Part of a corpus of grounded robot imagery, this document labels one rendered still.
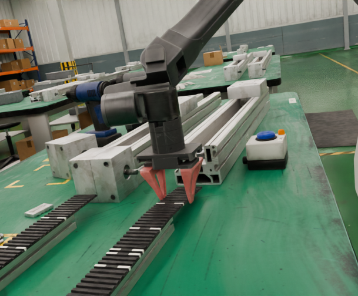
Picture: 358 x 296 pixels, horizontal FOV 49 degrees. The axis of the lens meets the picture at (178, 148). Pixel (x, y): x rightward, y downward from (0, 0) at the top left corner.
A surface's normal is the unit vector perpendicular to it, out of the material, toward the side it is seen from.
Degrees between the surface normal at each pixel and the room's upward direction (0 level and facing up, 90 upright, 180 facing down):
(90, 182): 90
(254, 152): 90
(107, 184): 90
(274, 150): 90
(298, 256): 0
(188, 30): 43
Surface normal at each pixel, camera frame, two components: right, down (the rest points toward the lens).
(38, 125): -0.22, 0.28
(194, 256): -0.15, -0.96
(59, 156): -0.65, 0.29
